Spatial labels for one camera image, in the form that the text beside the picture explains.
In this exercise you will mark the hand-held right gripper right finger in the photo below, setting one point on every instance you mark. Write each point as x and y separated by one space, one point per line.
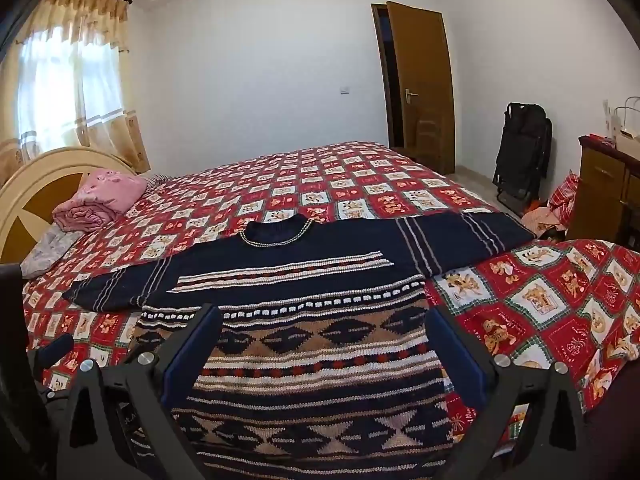
460 360

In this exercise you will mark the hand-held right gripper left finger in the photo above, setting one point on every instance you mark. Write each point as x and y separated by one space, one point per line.
192 355

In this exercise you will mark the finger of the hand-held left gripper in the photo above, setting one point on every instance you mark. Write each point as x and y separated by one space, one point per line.
55 349

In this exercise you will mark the navy patterned knit sweater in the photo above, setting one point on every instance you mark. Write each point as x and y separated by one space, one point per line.
300 260

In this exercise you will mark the pile of clothes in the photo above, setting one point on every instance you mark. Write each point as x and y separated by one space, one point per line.
542 217

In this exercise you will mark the grey floral pillow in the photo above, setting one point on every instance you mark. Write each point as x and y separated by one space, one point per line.
50 250

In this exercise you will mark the pink folded blanket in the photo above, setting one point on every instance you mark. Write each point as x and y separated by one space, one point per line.
100 200

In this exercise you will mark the cream and brown headboard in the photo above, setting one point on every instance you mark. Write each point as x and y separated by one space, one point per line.
30 185

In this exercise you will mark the red plaid bag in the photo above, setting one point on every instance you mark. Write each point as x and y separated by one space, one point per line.
565 195

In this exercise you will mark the red printed bedspread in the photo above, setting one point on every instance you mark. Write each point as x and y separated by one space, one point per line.
350 180

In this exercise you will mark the brown wooden cabinet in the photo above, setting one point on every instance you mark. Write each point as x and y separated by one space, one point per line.
597 195

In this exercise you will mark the beige patterned curtain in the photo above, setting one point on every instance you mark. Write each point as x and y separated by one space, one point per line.
110 140

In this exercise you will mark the black folding chair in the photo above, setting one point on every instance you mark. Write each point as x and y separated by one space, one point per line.
522 150

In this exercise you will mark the white paper bag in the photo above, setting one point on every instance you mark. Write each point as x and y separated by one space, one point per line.
622 127

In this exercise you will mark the brown wooden door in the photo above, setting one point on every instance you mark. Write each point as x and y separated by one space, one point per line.
420 60

